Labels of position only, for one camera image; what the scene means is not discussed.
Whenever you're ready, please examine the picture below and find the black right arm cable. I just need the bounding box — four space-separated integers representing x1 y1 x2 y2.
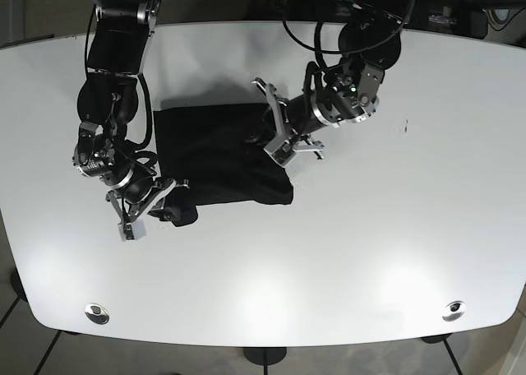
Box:
84 4 159 174

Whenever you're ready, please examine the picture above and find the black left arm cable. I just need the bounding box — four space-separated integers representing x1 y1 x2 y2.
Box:
281 0 418 104

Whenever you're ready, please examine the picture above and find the chrome table grommet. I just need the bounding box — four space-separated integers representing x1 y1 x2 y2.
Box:
441 301 466 322
85 303 109 325

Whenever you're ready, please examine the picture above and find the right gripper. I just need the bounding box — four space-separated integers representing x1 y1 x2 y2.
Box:
72 144 198 227

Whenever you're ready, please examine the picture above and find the black table base foot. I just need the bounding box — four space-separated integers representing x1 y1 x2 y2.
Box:
242 347 288 367

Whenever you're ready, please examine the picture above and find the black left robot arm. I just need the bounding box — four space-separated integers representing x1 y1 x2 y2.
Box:
246 0 416 166

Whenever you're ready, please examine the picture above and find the right chrome table grommet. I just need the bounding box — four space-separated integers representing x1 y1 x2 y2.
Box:
441 301 466 322

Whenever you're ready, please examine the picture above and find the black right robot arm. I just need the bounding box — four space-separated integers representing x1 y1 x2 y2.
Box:
72 0 197 232

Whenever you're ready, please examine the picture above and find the left chrome table grommet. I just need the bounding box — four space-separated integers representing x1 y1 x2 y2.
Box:
85 303 109 325

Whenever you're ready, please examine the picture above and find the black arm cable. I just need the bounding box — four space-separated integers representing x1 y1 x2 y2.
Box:
281 0 418 104
84 4 159 174

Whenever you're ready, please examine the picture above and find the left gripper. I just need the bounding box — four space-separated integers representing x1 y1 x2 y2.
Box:
252 76 381 160

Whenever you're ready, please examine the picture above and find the plain black T-shirt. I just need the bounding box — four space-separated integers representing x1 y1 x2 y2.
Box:
154 104 293 209

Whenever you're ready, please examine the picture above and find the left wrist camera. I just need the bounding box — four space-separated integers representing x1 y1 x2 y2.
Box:
264 137 296 168

